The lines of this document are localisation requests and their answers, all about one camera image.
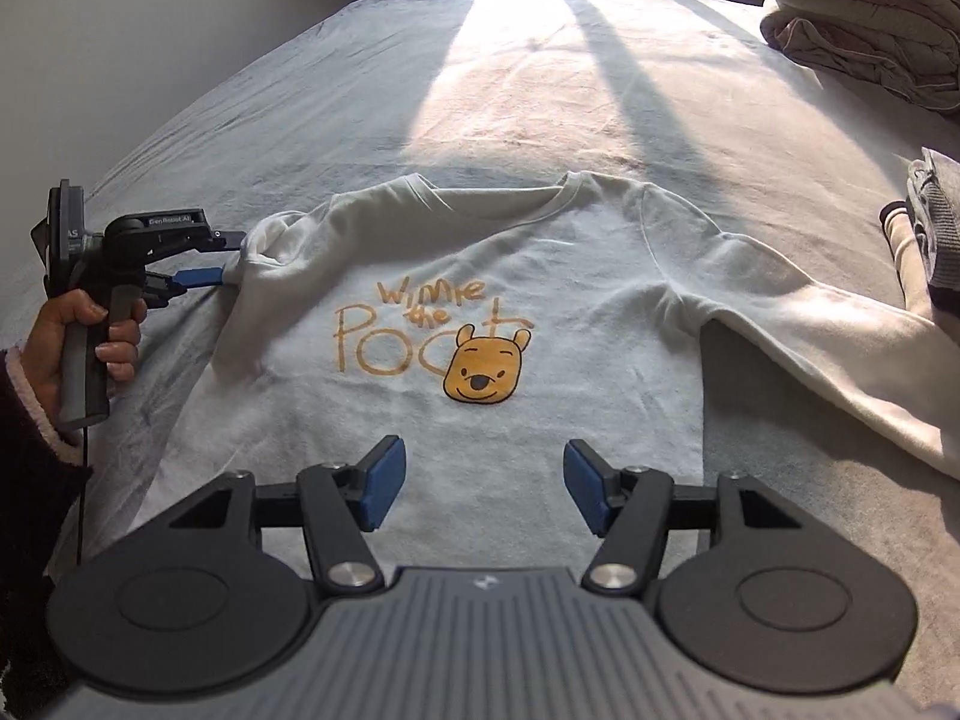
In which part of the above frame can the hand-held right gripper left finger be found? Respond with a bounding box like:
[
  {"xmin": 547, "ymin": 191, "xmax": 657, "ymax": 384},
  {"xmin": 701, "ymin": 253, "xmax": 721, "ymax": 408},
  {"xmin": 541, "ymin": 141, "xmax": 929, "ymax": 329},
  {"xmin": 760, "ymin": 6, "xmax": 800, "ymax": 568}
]
[{"xmin": 150, "ymin": 435, "xmax": 408, "ymax": 593}]

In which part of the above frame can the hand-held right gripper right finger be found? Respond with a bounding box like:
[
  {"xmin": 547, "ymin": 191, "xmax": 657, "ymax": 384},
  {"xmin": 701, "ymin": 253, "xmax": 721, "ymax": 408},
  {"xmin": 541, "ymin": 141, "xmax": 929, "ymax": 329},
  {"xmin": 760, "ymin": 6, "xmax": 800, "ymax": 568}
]
[{"xmin": 564, "ymin": 439, "xmax": 808, "ymax": 593}]

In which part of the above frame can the white printed sweatshirt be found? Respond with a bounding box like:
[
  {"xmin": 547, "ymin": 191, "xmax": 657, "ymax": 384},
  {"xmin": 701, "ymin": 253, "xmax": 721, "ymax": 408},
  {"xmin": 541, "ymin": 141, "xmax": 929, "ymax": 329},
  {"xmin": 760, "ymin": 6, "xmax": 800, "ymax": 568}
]
[{"xmin": 131, "ymin": 171, "xmax": 960, "ymax": 541}]

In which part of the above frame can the person's left forearm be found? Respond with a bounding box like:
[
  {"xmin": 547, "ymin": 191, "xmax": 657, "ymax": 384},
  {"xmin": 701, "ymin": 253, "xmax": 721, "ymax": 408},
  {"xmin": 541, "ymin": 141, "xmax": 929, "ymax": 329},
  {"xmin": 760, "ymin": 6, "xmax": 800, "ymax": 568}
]
[{"xmin": 0, "ymin": 345, "xmax": 95, "ymax": 695}]

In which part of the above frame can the person's left hand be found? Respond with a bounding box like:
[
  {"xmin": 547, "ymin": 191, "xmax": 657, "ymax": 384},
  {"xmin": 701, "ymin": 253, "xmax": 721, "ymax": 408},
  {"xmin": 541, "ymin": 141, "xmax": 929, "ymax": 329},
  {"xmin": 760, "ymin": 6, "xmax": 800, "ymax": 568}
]
[{"xmin": 21, "ymin": 291, "xmax": 149, "ymax": 427}]

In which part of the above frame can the grey bed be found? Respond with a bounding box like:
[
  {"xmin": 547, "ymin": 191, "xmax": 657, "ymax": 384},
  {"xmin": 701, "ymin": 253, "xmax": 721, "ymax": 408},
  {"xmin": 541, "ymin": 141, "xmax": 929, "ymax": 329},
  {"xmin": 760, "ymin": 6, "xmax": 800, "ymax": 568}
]
[{"xmin": 0, "ymin": 0, "xmax": 960, "ymax": 691}]

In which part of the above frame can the folded beige garment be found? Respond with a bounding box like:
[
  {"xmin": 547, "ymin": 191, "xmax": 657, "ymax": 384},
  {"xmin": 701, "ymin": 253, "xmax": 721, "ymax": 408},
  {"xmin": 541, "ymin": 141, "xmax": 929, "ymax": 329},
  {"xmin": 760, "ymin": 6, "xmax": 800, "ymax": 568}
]
[{"xmin": 881, "ymin": 206, "xmax": 960, "ymax": 320}]

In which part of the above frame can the folded beige pink duvet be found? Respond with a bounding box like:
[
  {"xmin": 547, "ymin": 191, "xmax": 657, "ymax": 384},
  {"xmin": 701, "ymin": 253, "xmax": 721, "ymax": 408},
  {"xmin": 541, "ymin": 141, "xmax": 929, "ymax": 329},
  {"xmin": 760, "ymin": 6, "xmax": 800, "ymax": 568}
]
[{"xmin": 760, "ymin": 0, "xmax": 960, "ymax": 115}]

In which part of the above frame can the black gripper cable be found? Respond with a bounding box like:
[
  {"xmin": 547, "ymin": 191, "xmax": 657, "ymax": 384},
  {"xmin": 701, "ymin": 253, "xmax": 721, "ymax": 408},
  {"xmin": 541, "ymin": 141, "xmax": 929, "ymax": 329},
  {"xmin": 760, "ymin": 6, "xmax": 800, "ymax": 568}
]
[{"xmin": 73, "ymin": 420, "xmax": 95, "ymax": 541}]

